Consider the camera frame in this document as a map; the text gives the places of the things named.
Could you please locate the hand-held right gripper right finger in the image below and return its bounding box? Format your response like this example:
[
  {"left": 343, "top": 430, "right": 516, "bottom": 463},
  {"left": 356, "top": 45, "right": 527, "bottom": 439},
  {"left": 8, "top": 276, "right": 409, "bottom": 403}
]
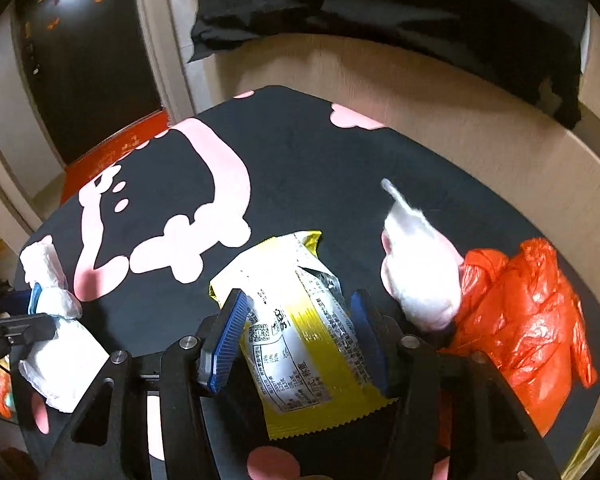
[{"left": 350, "top": 289, "right": 562, "bottom": 480}]

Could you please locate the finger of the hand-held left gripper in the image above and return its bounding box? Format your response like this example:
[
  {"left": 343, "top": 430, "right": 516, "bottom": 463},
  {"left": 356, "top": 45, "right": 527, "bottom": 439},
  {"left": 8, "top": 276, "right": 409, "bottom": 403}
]
[
  {"left": 2, "top": 282, "right": 44, "bottom": 314},
  {"left": 0, "top": 312, "right": 57, "bottom": 346}
]

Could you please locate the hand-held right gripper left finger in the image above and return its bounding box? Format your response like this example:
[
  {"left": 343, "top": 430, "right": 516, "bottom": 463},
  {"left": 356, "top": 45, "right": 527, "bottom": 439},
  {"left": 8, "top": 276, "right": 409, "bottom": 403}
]
[{"left": 40, "top": 289, "right": 248, "bottom": 480}]

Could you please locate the yellow snack packet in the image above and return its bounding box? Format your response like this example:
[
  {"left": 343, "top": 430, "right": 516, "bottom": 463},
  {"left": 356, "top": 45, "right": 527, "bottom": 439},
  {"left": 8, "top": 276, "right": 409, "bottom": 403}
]
[{"left": 209, "top": 230, "right": 402, "bottom": 442}]

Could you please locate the orange teal bag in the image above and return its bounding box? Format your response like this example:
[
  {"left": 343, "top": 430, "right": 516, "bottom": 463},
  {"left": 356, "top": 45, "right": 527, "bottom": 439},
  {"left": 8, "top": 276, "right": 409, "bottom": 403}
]
[{"left": 0, "top": 357, "right": 17, "bottom": 421}]

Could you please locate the red plastic bag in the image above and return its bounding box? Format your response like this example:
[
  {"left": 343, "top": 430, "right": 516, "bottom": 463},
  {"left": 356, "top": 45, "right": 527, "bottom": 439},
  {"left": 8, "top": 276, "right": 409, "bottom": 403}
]
[{"left": 436, "top": 237, "right": 599, "bottom": 461}]

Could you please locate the black cloth with pink print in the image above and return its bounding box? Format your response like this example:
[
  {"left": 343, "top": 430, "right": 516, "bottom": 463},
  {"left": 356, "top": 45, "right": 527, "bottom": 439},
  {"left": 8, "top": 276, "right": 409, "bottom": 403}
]
[{"left": 12, "top": 85, "right": 600, "bottom": 480}]

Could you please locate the dark glossy door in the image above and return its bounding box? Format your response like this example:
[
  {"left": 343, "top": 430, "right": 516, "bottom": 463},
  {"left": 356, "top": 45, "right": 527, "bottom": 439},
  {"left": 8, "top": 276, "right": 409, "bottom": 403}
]
[{"left": 11, "top": 0, "right": 164, "bottom": 167}]

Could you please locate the wooden counter with grey top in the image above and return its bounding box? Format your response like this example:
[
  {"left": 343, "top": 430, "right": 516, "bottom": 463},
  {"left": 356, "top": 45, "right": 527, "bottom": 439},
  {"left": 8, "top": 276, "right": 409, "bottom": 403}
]
[{"left": 130, "top": 0, "right": 600, "bottom": 281}]

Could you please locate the black garment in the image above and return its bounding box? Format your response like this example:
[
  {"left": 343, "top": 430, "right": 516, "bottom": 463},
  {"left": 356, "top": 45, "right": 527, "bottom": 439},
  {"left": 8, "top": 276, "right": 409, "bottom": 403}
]
[{"left": 187, "top": 0, "right": 589, "bottom": 131}]

